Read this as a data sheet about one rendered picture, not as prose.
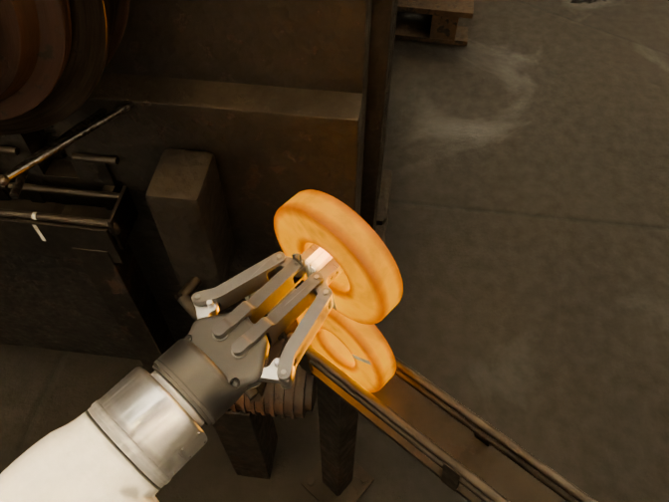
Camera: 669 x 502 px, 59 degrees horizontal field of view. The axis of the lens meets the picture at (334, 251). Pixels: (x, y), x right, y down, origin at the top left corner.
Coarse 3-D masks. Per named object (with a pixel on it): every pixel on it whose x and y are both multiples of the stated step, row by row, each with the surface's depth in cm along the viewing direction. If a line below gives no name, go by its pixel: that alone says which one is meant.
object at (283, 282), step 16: (288, 272) 56; (272, 288) 55; (288, 288) 57; (240, 304) 54; (256, 304) 54; (272, 304) 56; (224, 320) 53; (240, 320) 53; (256, 320) 56; (224, 336) 52
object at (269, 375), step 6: (276, 360) 51; (270, 366) 52; (276, 366) 51; (264, 372) 51; (270, 372) 51; (276, 372) 51; (264, 378) 51; (270, 378) 51; (276, 378) 51; (282, 384) 51; (288, 384) 51
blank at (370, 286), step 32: (320, 192) 56; (288, 224) 59; (320, 224) 54; (352, 224) 53; (288, 256) 65; (352, 256) 53; (384, 256) 54; (352, 288) 58; (384, 288) 55; (352, 320) 63
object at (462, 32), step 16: (400, 0) 225; (416, 0) 225; (432, 0) 225; (448, 0) 225; (464, 0) 225; (432, 16) 225; (448, 16) 223; (464, 16) 222; (400, 32) 234; (416, 32) 234; (432, 32) 230; (448, 32) 229; (464, 32) 234
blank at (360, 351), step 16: (336, 320) 70; (320, 336) 78; (336, 336) 73; (352, 336) 70; (368, 336) 70; (320, 352) 82; (336, 352) 80; (352, 352) 73; (368, 352) 70; (384, 352) 71; (352, 368) 76; (368, 368) 72; (384, 368) 72; (368, 384) 76; (384, 384) 75
